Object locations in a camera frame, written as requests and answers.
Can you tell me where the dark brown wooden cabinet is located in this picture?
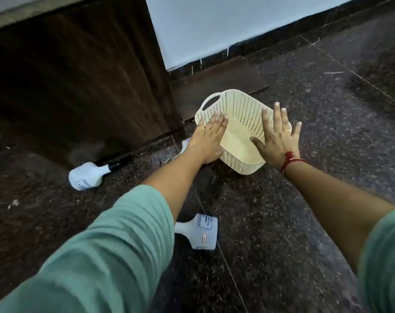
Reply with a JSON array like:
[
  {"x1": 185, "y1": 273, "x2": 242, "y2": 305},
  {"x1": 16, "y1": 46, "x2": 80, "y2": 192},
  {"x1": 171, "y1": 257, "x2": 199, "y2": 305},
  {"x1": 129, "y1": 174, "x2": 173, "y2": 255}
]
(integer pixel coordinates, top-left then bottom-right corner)
[{"x1": 0, "y1": 0, "x2": 185, "y2": 170}]

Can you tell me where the small white plastic bottle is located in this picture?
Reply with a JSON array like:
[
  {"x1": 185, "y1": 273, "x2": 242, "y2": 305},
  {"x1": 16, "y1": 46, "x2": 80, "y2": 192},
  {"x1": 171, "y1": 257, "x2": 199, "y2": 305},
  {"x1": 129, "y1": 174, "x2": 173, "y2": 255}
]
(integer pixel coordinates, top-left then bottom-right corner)
[{"x1": 171, "y1": 138, "x2": 192, "y2": 161}]

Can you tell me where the white labelled plastic bottle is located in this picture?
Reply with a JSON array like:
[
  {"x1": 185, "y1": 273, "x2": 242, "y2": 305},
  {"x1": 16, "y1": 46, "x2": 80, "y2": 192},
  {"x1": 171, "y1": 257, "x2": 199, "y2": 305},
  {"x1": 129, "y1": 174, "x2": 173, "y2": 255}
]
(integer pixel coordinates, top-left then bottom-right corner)
[{"x1": 174, "y1": 213, "x2": 219, "y2": 251}]

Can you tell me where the white bottle with black nozzle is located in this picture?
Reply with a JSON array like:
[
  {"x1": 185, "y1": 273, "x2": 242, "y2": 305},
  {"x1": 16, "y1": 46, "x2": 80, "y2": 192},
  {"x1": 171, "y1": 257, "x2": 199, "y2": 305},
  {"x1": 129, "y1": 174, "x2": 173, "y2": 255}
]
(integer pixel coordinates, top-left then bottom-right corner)
[{"x1": 68, "y1": 154, "x2": 134, "y2": 191}]

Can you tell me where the person's left hand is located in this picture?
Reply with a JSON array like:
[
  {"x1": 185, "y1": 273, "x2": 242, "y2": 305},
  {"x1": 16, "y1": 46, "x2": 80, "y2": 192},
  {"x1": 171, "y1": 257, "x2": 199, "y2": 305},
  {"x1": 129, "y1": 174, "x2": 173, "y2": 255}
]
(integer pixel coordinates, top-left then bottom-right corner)
[{"x1": 188, "y1": 111, "x2": 229, "y2": 165}]

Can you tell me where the person's left forearm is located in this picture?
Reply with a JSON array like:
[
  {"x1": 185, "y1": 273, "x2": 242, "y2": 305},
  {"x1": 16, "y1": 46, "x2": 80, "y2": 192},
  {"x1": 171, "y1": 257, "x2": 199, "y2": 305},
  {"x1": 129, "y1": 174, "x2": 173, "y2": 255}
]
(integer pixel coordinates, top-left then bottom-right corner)
[{"x1": 0, "y1": 149, "x2": 206, "y2": 313}]

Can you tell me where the cream perforated plastic basket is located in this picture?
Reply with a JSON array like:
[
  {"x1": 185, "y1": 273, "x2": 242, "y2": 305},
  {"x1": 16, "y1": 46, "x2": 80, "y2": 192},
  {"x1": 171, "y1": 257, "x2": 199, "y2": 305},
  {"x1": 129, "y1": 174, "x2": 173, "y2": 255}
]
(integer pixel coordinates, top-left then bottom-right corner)
[{"x1": 194, "y1": 89, "x2": 293, "y2": 176}]

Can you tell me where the person's right forearm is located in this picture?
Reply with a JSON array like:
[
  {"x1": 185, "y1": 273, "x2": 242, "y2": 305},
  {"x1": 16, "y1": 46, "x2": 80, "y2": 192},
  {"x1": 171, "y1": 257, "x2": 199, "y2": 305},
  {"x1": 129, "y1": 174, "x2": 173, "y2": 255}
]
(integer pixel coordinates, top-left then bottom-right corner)
[{"x1": 281, "y1": 160, "x2": 395, "y2": 313}]

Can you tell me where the red thread wristband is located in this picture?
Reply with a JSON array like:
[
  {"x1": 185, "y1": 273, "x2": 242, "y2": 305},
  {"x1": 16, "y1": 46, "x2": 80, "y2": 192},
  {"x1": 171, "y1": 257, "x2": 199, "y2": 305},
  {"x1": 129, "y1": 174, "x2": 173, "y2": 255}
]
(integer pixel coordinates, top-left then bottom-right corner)
[{"x1": 281, "y1": 151, "x2": 311, "y2": 176}]

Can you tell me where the person's right hand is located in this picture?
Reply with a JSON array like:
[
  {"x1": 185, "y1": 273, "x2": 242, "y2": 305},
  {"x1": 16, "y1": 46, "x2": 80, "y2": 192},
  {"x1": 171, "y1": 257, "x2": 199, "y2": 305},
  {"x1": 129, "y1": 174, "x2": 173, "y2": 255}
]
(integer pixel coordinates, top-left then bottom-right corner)
[{"x1": 250, "y1": 102, "x2": 303, "y2": 173}]

